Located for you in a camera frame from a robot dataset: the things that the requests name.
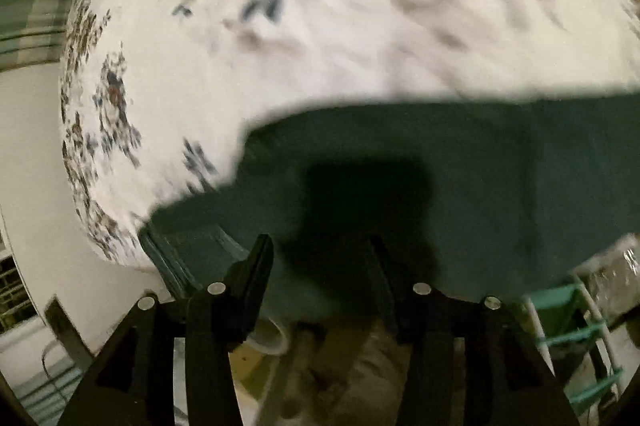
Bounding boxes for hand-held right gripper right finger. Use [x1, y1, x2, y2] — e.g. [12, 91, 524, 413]
[364, 236, 582, 426]

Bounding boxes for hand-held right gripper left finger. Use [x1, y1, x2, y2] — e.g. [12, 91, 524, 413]
[56, 233, 275, 426]

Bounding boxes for dark green pants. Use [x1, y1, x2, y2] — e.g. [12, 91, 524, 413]
[138, 90, 640, 322]

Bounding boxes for white tape roll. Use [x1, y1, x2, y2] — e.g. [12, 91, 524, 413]
[248, 317, 290, 356]

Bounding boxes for green white plastic rack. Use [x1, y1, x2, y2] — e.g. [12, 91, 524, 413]
[522, 275, 626, 417]

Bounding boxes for floral white bed sheet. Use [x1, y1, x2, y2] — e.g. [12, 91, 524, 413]
[59, 0, 640, 274]

